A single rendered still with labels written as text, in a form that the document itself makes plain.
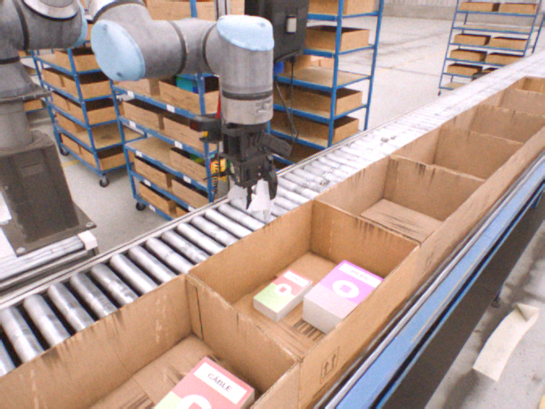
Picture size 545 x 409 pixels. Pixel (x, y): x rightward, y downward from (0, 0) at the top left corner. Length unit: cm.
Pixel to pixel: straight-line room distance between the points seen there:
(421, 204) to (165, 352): 86
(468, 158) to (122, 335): 132
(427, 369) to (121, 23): 108
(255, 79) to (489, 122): 147
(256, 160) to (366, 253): 39
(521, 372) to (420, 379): 107
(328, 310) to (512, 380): 144
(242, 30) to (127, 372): 64
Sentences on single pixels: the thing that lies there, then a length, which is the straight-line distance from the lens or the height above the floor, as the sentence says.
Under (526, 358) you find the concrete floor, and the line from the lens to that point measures 227.
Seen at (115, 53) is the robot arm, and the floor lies 144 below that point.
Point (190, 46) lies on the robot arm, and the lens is 72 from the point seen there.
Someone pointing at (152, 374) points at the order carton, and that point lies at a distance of 83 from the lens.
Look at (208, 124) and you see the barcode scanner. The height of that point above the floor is 107.
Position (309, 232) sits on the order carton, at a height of 95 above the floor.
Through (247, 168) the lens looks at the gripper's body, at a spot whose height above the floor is 124.
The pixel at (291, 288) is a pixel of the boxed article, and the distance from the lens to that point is 90.
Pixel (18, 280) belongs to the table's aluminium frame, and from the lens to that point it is 147.
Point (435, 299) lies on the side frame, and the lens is 96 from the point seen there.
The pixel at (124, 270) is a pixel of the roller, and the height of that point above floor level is 74.
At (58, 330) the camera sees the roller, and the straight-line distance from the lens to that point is 118.
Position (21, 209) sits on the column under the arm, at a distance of 148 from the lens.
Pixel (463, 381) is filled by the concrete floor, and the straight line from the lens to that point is 205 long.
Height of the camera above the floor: 154
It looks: 31 degrees down
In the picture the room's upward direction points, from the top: straight up
